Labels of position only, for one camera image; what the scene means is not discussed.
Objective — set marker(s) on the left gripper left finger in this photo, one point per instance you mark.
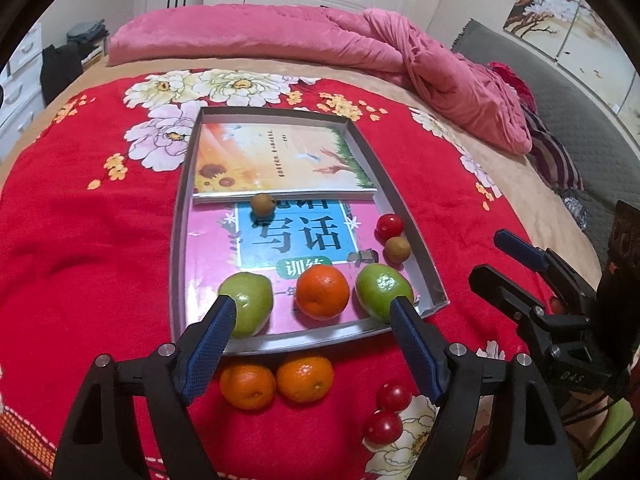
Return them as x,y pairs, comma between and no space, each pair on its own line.
101,439

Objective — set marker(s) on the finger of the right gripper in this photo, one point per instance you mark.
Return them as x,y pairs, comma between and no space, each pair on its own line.
537,328
566,283

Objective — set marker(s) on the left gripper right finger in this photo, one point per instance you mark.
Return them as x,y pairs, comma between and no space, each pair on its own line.
526,438

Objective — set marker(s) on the cherry tomato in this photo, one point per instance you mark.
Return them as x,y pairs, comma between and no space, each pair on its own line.
383,427
393,396
388,226

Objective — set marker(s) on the orange mandarin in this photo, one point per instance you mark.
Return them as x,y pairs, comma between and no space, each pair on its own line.
248,386
306,378
322,292

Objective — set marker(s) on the brown longan fruit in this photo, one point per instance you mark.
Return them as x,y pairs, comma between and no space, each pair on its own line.
397,249

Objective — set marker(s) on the right green apple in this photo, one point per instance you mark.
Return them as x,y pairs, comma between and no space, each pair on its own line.
377,285

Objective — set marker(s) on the green apple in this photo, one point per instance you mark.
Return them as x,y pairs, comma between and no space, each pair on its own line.
377,285
253,297

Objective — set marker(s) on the striped dark pillow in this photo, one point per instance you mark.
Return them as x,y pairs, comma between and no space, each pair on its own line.
549,157

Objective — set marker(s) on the cherry tomato in tray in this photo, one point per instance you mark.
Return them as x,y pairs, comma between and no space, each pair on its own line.
388,226

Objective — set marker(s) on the grey headboard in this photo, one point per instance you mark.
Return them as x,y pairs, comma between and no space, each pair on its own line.
605,160

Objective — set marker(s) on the left green apple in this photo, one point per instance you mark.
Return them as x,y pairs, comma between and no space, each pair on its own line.
253,297

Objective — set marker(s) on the pink blue workbook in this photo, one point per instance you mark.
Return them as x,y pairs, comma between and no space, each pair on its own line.
223,240

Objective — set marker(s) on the red pillow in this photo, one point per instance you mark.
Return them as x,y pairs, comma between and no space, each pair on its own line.
511,78

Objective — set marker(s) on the red floral blanket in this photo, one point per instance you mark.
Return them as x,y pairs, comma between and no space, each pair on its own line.
86,215

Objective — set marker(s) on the brown longan on book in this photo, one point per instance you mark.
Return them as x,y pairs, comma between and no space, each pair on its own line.
263,205

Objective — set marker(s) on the sunflower cover book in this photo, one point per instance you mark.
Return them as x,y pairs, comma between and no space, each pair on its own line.
238,161

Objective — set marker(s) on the pink quilt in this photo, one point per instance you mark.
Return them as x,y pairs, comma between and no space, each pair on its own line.
382,43

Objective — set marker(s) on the white drawer cabinet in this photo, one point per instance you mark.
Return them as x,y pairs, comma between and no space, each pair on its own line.
22,93

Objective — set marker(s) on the black bag on floor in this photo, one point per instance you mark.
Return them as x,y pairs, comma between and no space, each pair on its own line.
60,67

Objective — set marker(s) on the folded clothes pile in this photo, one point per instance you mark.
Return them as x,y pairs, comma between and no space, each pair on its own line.
87,32

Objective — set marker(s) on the flower wall painting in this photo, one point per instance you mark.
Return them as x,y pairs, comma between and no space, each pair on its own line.
576,38

